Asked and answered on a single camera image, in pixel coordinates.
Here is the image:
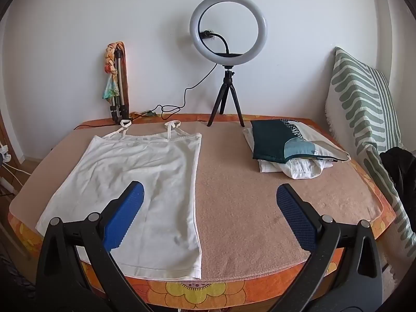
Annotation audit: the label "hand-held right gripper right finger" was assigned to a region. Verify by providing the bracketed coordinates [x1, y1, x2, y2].
[270, 184, 391, 312]

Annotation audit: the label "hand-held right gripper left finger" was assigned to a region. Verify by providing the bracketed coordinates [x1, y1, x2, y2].
[35, 181, 153, 312]

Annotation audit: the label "white camisole top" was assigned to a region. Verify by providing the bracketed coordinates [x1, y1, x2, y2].
[36, 120, 203, 281]

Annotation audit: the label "white folded clothes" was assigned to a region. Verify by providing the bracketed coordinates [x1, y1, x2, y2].
[243, 127, 335, 180]

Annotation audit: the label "beige fleece blanket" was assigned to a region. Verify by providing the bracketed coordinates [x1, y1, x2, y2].
[9, 119, 384, 282]

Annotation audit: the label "dark green patterned cloth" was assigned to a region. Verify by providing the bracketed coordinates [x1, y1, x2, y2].
[252, 119, 352, 163]

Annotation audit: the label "black cloth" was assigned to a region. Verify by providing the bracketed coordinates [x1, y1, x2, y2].
[379, 147, 416, 209]

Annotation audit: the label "colourful patterned scarf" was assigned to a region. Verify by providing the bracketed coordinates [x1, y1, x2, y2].
[102, 41, 126, 100]

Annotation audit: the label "silver folded tripod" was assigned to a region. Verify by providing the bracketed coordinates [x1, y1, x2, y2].
[109, 47, 131, 124]

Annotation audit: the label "green striped pillow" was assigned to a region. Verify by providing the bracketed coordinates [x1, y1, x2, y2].
[325, 46, 416, 267]

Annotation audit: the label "small black tripod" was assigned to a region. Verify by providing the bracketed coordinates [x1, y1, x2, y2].
[207, 63, 246, 127]

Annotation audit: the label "white cable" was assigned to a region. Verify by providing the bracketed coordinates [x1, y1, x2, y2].
[0, 162, 32, 177]

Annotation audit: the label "black ring light cable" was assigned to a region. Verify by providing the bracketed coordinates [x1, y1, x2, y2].
[130, 31, 232, 121]

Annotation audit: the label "white ring light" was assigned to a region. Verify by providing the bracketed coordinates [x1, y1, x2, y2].
[189, 0, 270, 64]

